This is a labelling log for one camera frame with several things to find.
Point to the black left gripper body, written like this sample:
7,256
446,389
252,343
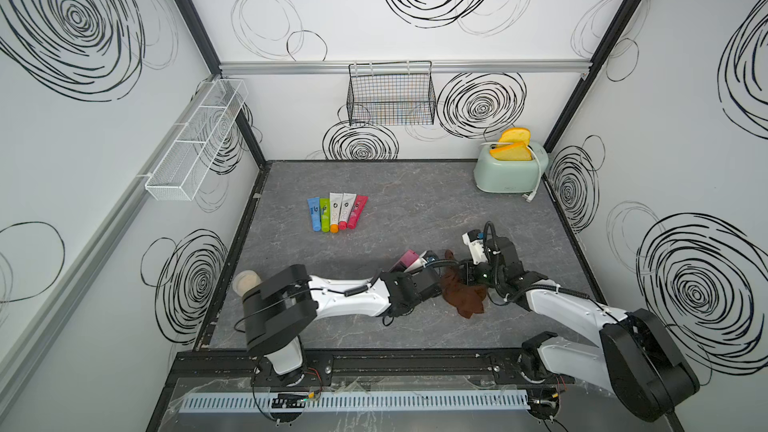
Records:
397,277

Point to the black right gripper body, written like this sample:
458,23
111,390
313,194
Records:
481,273

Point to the magenta toothpaste tube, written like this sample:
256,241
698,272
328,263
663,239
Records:
405,261

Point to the brown cloth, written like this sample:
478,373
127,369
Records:
467,299

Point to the crimson pink toothpaste tube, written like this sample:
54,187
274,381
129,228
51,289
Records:
356,211

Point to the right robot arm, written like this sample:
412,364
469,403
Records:
628,353

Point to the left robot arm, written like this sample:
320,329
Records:
277,310

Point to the white pink-cap toothpaste tube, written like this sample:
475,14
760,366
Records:
347,203

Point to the green toothpaste tube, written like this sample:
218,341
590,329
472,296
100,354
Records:
325,214

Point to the blue toothpaste tube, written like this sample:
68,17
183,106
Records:
314,209

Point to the mint green toaster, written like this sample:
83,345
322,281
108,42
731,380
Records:
493,176

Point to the yellow toast slice front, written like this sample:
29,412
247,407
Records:
511,152

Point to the yellow toast slice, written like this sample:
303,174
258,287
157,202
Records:
516,135
511,152

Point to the yellow toast slice back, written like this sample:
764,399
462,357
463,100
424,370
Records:
516,135

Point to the beige sponge roll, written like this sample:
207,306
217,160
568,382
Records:
244,281

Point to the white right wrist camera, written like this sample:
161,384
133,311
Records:
474,240

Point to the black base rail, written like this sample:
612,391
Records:
324,366

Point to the grey slotted cable duct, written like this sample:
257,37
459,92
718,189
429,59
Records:
356,401

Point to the black wire wall basket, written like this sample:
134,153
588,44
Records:
391,93

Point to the white wire wall basket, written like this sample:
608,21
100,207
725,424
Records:
183,168

